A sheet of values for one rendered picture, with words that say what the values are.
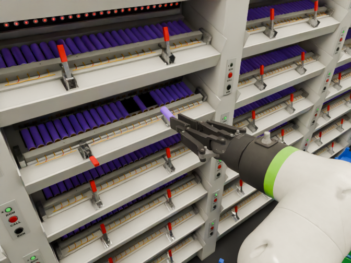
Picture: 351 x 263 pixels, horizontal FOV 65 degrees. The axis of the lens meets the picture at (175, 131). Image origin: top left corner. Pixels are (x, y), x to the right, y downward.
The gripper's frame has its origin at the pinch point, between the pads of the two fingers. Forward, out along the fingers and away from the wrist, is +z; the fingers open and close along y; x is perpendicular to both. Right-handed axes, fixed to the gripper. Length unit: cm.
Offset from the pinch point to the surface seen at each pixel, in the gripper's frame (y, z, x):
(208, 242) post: -28, 26, 86
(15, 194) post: 37.4, 16.8, 10.1
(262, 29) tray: -51, 18, -13
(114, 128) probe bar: 9.5, 19.9, 4.3
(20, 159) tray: 33.8, 20.0, 3.6
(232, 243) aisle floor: -45, 26, 99
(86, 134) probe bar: 17.3, 20.6, 3.6
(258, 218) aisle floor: -71, 27, 99
